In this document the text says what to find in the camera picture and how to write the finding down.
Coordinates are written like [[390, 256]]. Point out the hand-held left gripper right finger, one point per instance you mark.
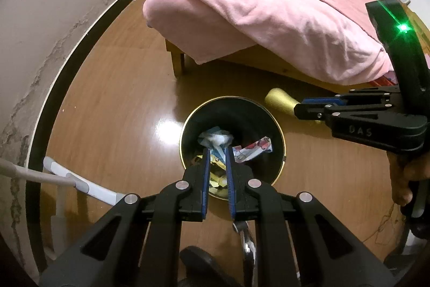
[[230, 187]]

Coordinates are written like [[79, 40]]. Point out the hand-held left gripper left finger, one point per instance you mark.
[[205, 187]]

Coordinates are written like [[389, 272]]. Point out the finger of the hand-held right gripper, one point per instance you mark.
[[309, 111], [322, 101]]

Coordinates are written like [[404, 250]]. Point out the white blue wrapper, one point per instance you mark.
[[215, 139]]

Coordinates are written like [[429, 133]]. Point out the black gold-rimmed trash bin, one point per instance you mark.
[[235, 112]]

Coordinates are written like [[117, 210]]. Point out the person's right hand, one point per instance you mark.
[[399, 172]]

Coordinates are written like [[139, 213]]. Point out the yellow wrapper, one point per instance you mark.
[[216, 177]]

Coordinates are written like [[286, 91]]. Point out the gold bottle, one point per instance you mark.
[[278, 98]]

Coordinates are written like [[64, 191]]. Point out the red items under bed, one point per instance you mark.
[[384, 80]]

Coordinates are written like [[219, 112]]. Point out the red white wrapper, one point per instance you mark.
[[255, 147]]

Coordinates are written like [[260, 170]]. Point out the chrome chair leg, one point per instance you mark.
[[248, 250]]

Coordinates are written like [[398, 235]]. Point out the black chair caster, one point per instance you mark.
[[205, 266]]

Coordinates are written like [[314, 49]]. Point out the wooden nightstand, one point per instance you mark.
[[411, 14]]

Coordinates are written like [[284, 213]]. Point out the bed with pink blanket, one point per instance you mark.
[[262, 4]]

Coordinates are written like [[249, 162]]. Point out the white pipe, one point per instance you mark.
[[30, 174]]

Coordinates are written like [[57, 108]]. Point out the white metal furniture frame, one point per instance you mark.
[[97, 193]]

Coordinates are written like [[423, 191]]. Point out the wooden bed frame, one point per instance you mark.
[[176, 58]]

